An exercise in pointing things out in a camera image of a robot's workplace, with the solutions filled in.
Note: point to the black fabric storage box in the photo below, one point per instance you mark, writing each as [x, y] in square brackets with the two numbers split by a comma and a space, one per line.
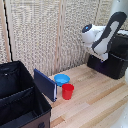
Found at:
[20, 100]

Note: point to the red cup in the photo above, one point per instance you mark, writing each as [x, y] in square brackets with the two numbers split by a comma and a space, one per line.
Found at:
[67, 91]

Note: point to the blue bowl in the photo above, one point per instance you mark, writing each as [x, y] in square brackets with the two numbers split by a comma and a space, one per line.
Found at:
[62, 79]

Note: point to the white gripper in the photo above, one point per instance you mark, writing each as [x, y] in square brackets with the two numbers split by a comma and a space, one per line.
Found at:
[102, 56]

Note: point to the beige woven folding screen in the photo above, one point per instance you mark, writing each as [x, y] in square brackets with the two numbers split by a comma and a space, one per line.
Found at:
[40, 33]

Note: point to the dark blue book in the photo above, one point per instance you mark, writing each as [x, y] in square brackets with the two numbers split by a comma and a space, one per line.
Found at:
[45, 85]

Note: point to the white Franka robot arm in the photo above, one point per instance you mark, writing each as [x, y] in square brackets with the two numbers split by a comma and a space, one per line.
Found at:
[106, 33]

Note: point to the black air fryer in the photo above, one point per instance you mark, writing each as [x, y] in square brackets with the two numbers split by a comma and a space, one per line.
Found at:
[116, 63]

